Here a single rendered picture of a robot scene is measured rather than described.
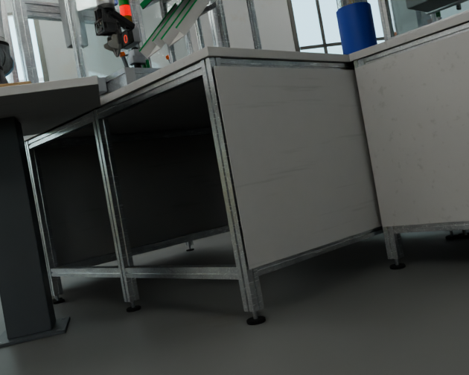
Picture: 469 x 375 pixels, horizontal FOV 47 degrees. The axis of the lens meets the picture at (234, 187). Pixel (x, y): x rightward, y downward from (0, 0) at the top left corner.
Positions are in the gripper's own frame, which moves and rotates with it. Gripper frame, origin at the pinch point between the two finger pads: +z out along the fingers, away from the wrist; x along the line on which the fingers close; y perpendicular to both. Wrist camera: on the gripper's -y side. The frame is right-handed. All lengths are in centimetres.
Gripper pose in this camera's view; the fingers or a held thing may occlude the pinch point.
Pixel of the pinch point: (118, 53)
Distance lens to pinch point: 242.4
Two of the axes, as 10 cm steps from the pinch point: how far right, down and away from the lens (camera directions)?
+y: -7.2, 1.3, -6.8
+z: 1.7, 9.9, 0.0
